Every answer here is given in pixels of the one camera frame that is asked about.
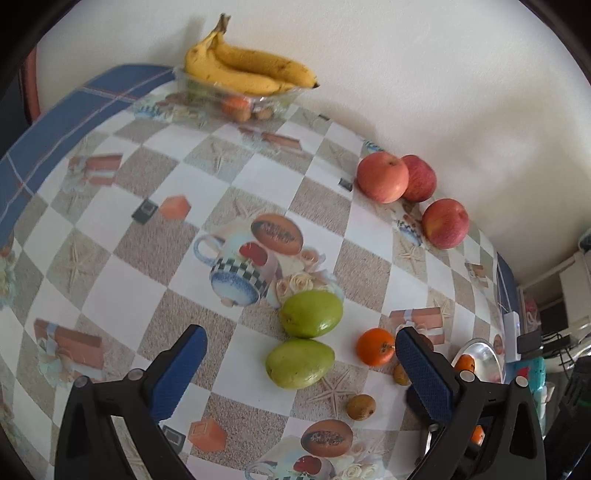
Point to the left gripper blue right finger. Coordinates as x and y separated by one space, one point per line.
458 401

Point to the small brown longan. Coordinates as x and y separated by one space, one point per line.
361 407
400 376

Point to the green fruit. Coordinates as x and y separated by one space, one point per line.
311 314
298 363

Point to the pale red apple left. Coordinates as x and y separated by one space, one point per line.
382 177

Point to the dark red apple middle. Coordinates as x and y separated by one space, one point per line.
422 179

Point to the clear plastic fruit tray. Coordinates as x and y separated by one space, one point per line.
219 102

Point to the red apple right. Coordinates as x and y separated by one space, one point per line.
445 223

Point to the black adapter plug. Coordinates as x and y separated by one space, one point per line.
530 345

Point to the teal box with red label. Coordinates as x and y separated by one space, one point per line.
534 371

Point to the orange tangerine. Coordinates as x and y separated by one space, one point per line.
375 347

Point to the checkered printed tablecloth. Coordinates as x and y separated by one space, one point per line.
126 217

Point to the white power strip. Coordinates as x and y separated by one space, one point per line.
512 330

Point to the large steel bowl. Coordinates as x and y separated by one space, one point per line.
487 366

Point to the small orange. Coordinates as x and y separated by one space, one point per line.
478 435

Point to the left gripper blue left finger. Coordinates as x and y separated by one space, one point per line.
88 447

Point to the yellow banana bunch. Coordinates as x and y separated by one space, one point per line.
250 72

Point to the speckled orange with stem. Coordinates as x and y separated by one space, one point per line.
465 363

